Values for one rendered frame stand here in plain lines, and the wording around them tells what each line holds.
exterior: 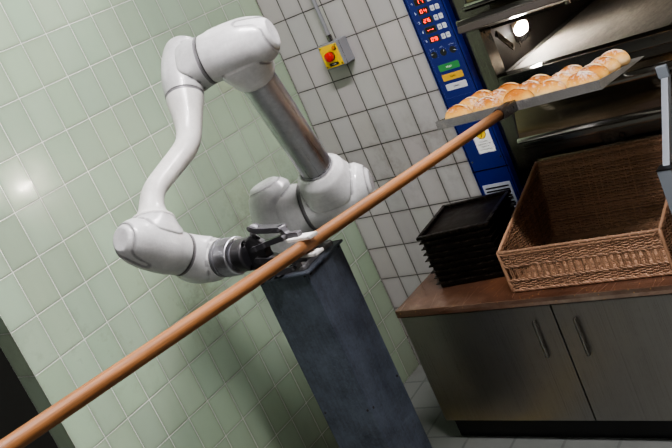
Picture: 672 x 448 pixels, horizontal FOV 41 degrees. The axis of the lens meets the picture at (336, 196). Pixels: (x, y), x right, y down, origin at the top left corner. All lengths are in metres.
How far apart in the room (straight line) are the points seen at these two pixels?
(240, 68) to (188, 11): 1.19
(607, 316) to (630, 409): 0.35
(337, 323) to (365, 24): 1.24
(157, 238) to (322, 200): 0.78
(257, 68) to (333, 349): 0.95
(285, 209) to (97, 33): 0.95
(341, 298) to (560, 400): 0.85
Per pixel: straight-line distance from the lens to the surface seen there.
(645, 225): 3.18
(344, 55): 3.52
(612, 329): 2.93
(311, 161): 2.57
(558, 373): 3.11
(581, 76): 2.61
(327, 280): 2.78
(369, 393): 2.89
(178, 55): 2.38
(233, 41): 2.31
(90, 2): 3.23
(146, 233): 1.98
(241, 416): 3.37
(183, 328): 1.64
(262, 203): 2.72
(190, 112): 2.31
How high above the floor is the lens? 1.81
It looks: 14 degrees down
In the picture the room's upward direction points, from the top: 24 degrees counter-clockwise
